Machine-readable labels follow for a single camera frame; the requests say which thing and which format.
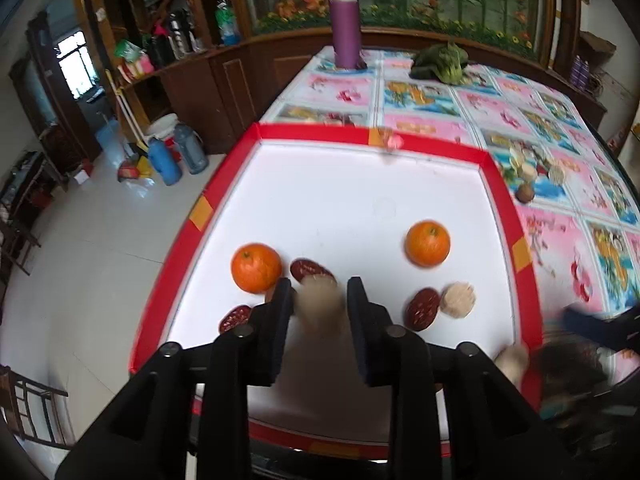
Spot yellow-handled broom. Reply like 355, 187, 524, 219
105, 70, 151, 161

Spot green leafy vegetable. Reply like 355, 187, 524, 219
409, 42, 470, 86

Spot green snack bag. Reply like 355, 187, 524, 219
114, 40, 146, 63

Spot brown wooden cabinet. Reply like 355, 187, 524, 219
70, 0, 608, 156

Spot blue thermos flask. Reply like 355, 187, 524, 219
148, 136, 183, 187

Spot red-rimmed white tray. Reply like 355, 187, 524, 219
129, 122, 546, 463

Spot translucent blue water jug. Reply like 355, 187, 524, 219
95, 112, 126, 166

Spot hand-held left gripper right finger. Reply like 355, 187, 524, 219
346, 276, 571, 480

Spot white plastic basin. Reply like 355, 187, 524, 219
145, 113, 179, 141

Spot dark red date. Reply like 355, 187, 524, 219
290, 258, 337, 283
218, 304, 253, 335
404, 287, 441, 332

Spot grey-blue thermos flask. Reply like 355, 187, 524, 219
173, 124, 209, 176

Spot orange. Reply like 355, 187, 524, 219
230, 243, 283, 294
405, 220, 451, 268

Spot silver thermos flask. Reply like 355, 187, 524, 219
167, 12, 193, 56

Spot glass door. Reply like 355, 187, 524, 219
55, 30, 101, 101

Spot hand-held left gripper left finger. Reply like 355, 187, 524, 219
55, 276, 295, 480

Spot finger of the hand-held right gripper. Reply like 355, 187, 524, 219
562, 304, 640, 354

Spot pink packets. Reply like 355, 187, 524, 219
120, 55, 156, 81

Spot brown woven basket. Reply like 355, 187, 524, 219
580, 30, 617, 61

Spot purple thermos bottle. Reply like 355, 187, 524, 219
324, 0, 368, 70

